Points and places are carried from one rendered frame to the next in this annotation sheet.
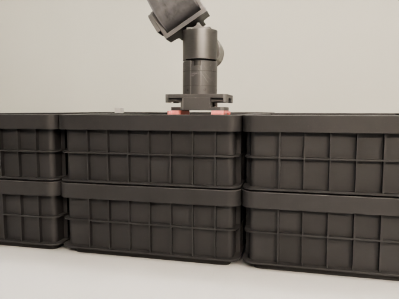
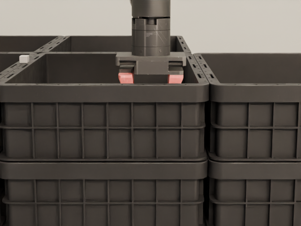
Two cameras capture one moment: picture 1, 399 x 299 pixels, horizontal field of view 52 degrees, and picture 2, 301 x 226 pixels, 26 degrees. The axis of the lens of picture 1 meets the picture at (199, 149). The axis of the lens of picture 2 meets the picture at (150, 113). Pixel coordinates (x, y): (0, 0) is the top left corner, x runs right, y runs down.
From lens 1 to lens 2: 36 cm
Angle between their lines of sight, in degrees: 15
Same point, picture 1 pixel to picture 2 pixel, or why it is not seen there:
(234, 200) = (202, 171)
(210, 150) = (175, 121)
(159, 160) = (118, 133)
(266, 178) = (234, 148)
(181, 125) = (146, 96)
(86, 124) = (32, 96)
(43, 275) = not seen: outside the picture
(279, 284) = not seen: outside the picture
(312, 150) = (280, 118)
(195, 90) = (150, 52)
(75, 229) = (17, 213)
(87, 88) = not seen: outside the picture
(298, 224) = (265, 192)
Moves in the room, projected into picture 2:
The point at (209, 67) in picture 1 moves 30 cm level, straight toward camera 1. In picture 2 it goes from (165, 26) to (236, 46)
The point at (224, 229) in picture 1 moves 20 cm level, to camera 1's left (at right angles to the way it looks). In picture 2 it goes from (191, 202) to (50, 214)
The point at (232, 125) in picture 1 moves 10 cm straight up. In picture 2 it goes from (201, 95) to (202, 22)
